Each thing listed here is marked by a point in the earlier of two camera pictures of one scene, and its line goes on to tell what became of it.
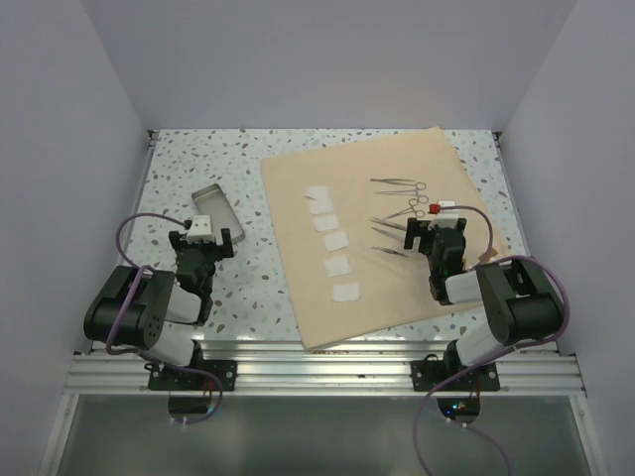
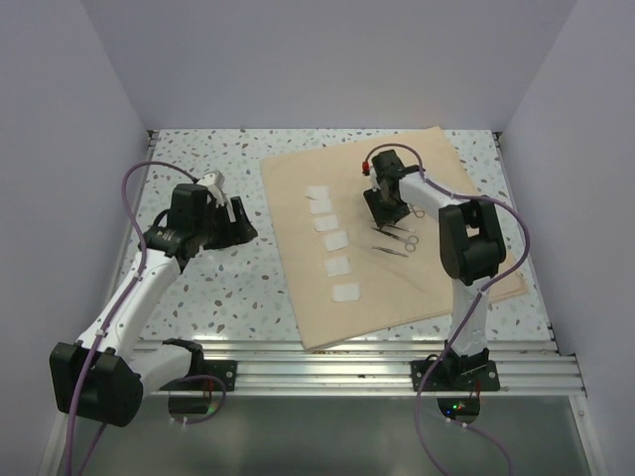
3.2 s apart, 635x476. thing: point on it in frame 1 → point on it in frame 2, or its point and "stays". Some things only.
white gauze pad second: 319,206 stays
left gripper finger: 227,243 → 242,229
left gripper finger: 178,244 → 227,208
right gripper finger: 415,228 → 382,211
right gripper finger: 460,224 → 401,209
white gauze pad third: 323,223 stays
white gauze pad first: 317,192 stays
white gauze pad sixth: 346,293 stays
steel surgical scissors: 392,235 stays
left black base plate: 171,379 stays
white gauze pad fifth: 338,266 stays
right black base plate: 431,373 stays
